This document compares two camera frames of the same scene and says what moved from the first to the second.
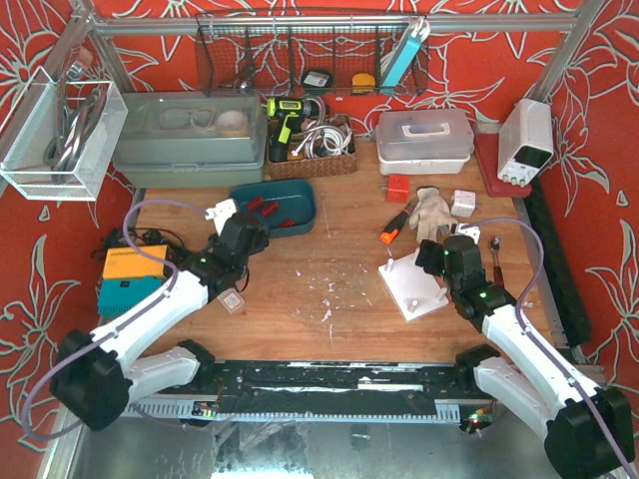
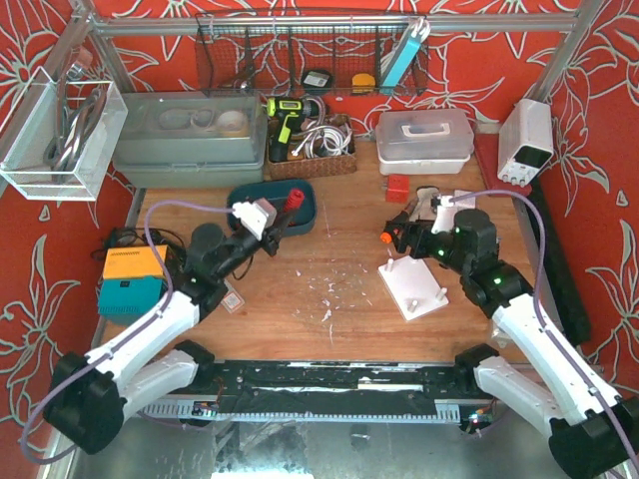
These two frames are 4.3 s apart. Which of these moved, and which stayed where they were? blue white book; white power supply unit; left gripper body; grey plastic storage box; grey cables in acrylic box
Moved: left gripper body
Stayed: grey cables in acrylic box; white power supply unit; blue white book; grey plastic storage box
